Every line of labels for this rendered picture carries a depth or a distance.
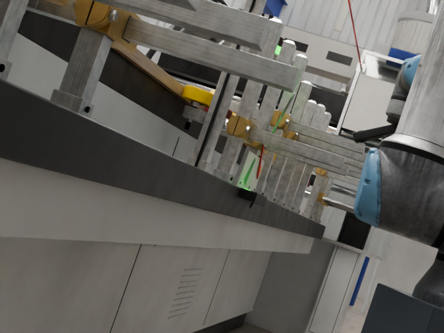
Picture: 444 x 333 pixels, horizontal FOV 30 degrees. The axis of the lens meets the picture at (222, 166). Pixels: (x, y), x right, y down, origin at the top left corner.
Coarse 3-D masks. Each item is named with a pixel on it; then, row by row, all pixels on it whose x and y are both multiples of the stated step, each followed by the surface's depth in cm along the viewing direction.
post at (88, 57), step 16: (80, 32) 111; (96, 32) 110; (80, 48) 111; (96, 48) 110; (80, 64) 110; (96, 64) 111; (64, 80) 111; (80, 80) 110; (96, 80) 113; (80, 96) 110
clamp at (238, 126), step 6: (228, 120) 206; (234, 120) 206; (240, 120) 205; (246, 120) 207; (228, 126) 206; (234, 126) 205; (240, 126) 205; (246, 126) 206; (252, 126) 212; (228, 132) 208; (234, 132) 206; (240, 132) 205; (246, 132) 207; (246, 138) 210
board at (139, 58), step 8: (112, 48) 169; (136, 48) 177; (128, 56) 174; (136, 56) 178; (144, 56) 183; (136, 64) 181; (144, 64) 184; (152, 64) 189; (144, 72) 191; (152, 72) 191; (160, 72) 196; (160, 80) 198; (168, 80) 203; (168, 88) 206; (176, 88) 211; (184, 88) 217
